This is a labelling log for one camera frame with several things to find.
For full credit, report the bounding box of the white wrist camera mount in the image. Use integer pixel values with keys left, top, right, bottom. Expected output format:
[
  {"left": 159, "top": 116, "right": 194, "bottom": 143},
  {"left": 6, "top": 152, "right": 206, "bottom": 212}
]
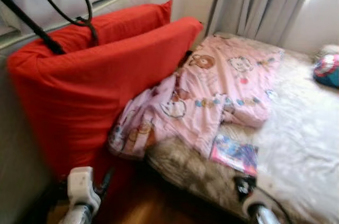
[
  {"left": 245, "top": 176, "right": 276, "bottom": 217},
  {"left": 68, "top": 167, "right": 101, "bottom": 214}
]

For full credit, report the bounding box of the grey floral bed sheet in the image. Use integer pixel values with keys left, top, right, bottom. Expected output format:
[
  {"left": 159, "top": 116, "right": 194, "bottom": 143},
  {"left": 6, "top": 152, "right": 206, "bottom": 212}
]
[{"left": 146, "top": 33, "right": 339, "bottom": 224}]

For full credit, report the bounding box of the colourful picture book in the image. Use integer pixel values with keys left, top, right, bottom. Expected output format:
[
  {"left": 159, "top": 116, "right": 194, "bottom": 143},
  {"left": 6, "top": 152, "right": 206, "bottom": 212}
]
[{"left": 210, "top": 134, "right": 259, "bottom": 176}]

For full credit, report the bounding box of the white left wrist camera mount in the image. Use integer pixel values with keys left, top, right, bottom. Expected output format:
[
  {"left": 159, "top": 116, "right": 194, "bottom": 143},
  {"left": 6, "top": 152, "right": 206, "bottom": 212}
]
[{"left": 68, "top": 167, "right": 101, "bottom": 214}]

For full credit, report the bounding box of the pink cartoon print blanket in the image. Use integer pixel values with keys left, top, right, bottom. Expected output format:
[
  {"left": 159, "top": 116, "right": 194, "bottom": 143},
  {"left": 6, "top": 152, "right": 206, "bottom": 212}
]
[{"left": 108, "top": 34, "right": 284, "bottom": 161}]

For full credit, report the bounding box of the grey pleated curtain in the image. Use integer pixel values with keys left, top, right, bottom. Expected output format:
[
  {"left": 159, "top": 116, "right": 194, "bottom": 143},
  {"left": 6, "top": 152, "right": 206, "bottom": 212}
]
[{"left": 209, "top": 0, "right": 318, "bottom": 50}]

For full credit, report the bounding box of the blue star red striped bolster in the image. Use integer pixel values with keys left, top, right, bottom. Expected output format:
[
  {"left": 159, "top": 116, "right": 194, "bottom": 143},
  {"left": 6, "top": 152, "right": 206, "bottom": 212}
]
[{"left": 313, "top": 53, "right": 339, "bottom": 88}]

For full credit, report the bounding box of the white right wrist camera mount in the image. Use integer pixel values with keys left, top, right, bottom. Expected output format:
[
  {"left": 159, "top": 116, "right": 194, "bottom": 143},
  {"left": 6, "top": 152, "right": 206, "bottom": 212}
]
[{"left": 245, "top": 176, "right": 276, "bottom": 217}]

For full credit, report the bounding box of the red fabric cushion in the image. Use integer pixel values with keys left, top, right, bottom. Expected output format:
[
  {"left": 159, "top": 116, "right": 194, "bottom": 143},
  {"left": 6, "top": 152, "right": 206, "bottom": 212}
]
[
  {"left": 6, "top": 16, "right": 204, "bottom": 182},
  {"left": 32, "top": 0, "right": 174, "bottom": 58}
]

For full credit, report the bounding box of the black strap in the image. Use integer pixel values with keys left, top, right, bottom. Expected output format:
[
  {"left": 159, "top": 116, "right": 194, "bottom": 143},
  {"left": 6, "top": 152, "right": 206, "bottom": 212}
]
[{"left": 0, "top": 0, "right": 65, "bottom": 55}]

